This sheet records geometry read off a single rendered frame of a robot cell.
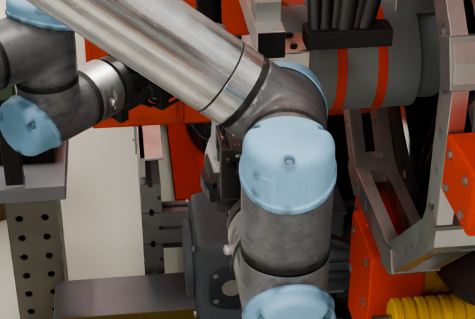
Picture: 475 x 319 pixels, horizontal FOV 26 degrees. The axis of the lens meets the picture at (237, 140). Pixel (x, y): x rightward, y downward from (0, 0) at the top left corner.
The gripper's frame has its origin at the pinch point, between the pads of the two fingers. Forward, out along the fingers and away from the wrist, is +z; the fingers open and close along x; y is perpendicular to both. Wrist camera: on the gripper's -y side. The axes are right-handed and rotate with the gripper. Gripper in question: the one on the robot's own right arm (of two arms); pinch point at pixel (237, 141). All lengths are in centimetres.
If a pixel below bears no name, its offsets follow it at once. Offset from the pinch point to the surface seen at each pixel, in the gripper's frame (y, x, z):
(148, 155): -44, 7, 72
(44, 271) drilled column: -71, 30, 73
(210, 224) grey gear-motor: -42, -2, 45
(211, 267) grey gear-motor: -47, -1, 39
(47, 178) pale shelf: -38, 26, 56
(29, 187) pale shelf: -38, 29, 54
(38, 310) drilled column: -81, 32, 73
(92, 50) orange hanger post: -16, 17, 60
